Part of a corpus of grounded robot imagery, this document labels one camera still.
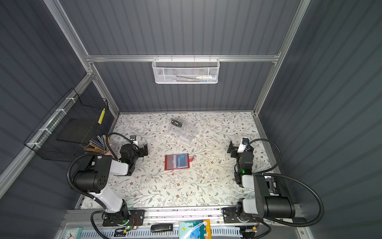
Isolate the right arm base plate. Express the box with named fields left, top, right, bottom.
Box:
left=220, top=207, right=263, bottom=224

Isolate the clear acrylic organizer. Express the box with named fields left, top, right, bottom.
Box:
left=168, top=118, right=199, bottom=144

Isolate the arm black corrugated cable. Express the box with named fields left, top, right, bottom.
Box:
left=66, top=132, right=135, bottom=239
left=249, top=138, right=325, bottom=228

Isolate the red leather card holder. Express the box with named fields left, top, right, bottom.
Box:
left=164, top=153, right=194, bottom=171

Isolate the bundle of coloured pencils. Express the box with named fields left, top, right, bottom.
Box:
left=84, top=135, right=108, bottom=154

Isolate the small black device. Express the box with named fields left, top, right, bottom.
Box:
left=150, top=224, right=173, bottom=233

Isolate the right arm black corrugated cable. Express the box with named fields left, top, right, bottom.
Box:
left=249, top=138, right=325, bottom=228

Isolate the teal alarm clock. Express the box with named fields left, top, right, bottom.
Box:
left=62, top=228, right=83, bottom=239

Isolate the white marker in basket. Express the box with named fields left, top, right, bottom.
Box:
left=175, top=74, right=217, bottom=83

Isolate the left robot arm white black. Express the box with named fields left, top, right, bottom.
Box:
left=67, top=144, right=148, bottom=219

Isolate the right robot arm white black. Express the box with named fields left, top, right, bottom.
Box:
left=227, top=138, right=295, bottom=222

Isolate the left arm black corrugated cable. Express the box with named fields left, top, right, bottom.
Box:
left=66, top=132, right=135, bottom=239

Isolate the colourful picture book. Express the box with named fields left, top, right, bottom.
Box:
left=179, top=220, right=212, bottom=239

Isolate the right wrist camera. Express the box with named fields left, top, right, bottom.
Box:
left=237, top=138, right=250, bottom=153

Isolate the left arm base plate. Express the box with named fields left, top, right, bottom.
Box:
left=102, top=210, right=145, bottom=227

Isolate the black wire wall basket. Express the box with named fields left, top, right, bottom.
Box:
left=24, top=91, right=113, bottom=162

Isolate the white mesh wall basket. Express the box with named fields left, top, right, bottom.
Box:
left=152, top=57, right=220, bottom=84

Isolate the yellow marker in basket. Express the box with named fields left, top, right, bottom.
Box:
left=97, top=108, right=105, bottom=124

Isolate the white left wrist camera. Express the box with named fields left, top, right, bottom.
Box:
left=129, top=135, right=138, bottom=146

